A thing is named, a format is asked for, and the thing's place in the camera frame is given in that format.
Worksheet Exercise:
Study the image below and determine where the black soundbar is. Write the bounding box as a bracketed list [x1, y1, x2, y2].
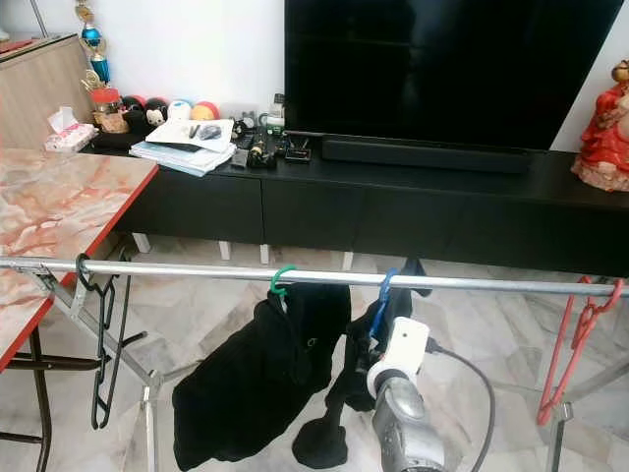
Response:
[321, 137, 533, 176]

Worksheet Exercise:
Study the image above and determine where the black low tv console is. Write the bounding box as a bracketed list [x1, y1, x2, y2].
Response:
[93, 126, 629, 278]

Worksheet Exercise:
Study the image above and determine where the red plastic hanger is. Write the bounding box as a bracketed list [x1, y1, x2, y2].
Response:
[538, 275, 626, 427]

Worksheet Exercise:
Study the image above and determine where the pink marble pattern folding table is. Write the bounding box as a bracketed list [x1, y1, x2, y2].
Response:
[0, 147, 159, 472]

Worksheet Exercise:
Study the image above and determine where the blue and gold trophy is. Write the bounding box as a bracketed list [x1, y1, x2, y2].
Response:
[75, 0, 111, 91]

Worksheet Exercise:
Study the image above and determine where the light wooden sideboard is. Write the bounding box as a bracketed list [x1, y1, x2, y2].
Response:
[0, 34, 96, 151]

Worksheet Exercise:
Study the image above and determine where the orange ball toy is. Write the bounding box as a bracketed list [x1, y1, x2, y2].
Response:
[191, 100, 220, 123]

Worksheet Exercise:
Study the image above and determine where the small black antenna device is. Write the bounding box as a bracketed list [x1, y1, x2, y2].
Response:
[284, 141, 314, 164]

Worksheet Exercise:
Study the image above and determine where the pink tissue pack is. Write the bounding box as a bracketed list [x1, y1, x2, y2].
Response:
[45, 106, 100, 153]

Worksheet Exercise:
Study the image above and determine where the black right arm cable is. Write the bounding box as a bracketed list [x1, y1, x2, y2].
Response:
[426, 339, 497, 472]

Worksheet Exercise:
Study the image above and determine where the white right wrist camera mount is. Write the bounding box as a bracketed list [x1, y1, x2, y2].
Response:
[367, 317, 431, 399]

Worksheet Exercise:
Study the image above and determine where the red laughing buddha statue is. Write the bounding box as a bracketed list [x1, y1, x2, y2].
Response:
[572, 59, 629, 193]

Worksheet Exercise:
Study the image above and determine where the black and white ball toy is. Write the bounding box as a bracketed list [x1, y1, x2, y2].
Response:
[144, 96, 170, 126]

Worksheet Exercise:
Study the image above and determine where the black garment with red stripe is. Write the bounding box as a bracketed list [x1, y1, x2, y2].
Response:
[292, 258, 429, 470]

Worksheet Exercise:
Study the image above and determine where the jar with red lid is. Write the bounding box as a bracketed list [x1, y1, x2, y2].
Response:
[91, 87, 130, 134]

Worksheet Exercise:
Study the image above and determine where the silver metal clothes rack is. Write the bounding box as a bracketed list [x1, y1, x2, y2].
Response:
[0, 256, 629, 472]

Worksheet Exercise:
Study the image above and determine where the black shirt with printed logo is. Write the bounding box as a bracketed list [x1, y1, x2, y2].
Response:
[172, 282, 352, 472]

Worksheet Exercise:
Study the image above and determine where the green plastic hanger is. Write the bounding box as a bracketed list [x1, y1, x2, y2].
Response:
[269, 264, 298, 298]

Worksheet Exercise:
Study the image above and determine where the blue plastic hanger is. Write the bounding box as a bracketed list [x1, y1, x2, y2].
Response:
[369, 267, 401, 341]

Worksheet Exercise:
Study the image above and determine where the white paper stack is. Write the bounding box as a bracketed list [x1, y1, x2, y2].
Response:
[130, 118, 237, 178]

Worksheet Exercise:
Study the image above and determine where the small green labelled bottle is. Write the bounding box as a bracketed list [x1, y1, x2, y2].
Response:
[260, 93, 287, 137]

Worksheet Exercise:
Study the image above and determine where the white and blue ball toy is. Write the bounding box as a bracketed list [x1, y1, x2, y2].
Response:
[168, 98, 194, 122]

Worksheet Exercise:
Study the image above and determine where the black flat screen television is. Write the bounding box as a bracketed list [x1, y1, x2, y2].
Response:
[285, 0, 625, 150]

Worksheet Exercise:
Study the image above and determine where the black plastic hanger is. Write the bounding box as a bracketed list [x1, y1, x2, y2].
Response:
[75, 252, 132, 431]

